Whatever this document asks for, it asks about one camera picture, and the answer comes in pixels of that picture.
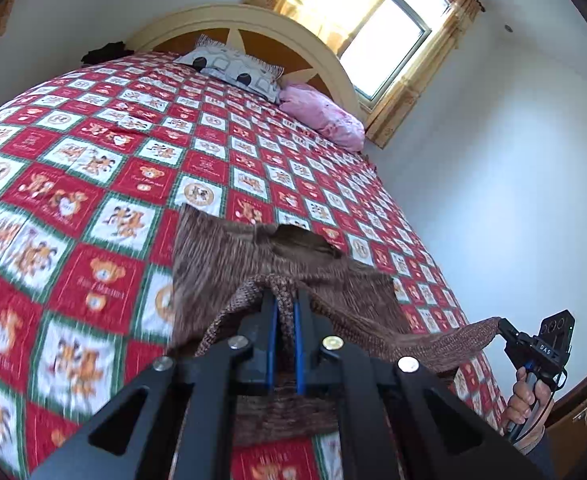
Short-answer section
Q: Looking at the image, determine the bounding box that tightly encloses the brown knitted sweater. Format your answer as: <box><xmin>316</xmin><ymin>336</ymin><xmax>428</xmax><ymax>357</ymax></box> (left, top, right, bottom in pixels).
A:
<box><xmin>168</xmin><ymin>204</ymin><xmax>503</xmax><ymax>448</ymax></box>

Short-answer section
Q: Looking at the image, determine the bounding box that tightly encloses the pink pillow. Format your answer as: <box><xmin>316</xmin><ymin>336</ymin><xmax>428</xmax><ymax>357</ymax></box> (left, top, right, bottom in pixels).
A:
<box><xmin>278</xmin><ymin>82</ymin><xmax>367</xmax><ymax>153</ymax></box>

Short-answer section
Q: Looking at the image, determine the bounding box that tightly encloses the cream wooden headboard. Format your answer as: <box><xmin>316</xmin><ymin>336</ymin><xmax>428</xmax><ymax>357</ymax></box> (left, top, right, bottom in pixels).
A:
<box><xmin>126</xmin><ymin>4</ymin><xmax>361</xmax><ymax>111</ymax></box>

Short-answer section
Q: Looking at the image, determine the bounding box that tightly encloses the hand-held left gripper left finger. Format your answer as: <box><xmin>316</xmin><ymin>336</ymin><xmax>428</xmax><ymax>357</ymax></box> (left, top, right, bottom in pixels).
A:
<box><xmin>28</xmin><ymin>290</ymin><xmax>279</xmax><ymax>480</ymax></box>

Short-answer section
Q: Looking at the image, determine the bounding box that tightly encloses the brown wooden door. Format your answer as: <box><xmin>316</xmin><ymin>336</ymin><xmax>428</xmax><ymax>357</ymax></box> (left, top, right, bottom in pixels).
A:
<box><xmin>543</xmin><ymin>360</ymin><xmax>587</xmax><ymax>461</ymax></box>

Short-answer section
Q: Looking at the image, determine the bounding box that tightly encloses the grey patterned pillow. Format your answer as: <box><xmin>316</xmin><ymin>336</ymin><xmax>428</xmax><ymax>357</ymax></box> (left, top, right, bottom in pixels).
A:
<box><xmin>173</xmin><ymin>34</ymin><xmax>285</xmax><ymax>105</ymax></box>

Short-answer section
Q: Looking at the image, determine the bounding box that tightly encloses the red checked printed bedspread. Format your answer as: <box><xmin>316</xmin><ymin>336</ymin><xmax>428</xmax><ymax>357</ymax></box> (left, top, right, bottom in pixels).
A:
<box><xmin>0</xmin><ymin>50</ymin><xmax>504</xmax><ymax>480</ymax></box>

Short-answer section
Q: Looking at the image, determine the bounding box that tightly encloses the person's right hand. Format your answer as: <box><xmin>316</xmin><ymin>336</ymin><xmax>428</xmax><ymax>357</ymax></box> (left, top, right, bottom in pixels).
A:
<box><xmin>502</xmin><ymin>366</ymin><xmax>540</xmax><ymax>429</ymax></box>

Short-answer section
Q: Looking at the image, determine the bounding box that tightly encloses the dark cloth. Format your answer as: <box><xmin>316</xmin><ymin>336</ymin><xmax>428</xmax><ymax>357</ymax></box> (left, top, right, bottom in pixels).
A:
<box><xmin>82</xmin><ymin>40</ymin><xmax>134</xmax><ymax>66</ymax></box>

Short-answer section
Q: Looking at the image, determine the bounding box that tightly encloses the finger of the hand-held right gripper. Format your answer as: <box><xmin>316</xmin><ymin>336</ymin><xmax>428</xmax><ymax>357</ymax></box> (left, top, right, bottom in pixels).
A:
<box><xmin>497</xmin><ymin>317</ymin><xmax>524</xmax><ymax>350</ymax></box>

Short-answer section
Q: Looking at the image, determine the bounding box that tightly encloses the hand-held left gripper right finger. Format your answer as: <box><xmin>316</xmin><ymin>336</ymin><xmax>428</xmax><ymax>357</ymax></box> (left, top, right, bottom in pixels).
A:
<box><xmin>293</xmin><ymin>287</ymin><xmax>554</xmax><ymax>480</ymax></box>

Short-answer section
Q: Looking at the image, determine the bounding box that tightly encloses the window behind bed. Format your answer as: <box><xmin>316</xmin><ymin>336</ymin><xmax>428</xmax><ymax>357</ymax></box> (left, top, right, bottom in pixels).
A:
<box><xmin>338</xmin><ymin>0</ymin><xmax>457</xmax><ymax>103</ymax></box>

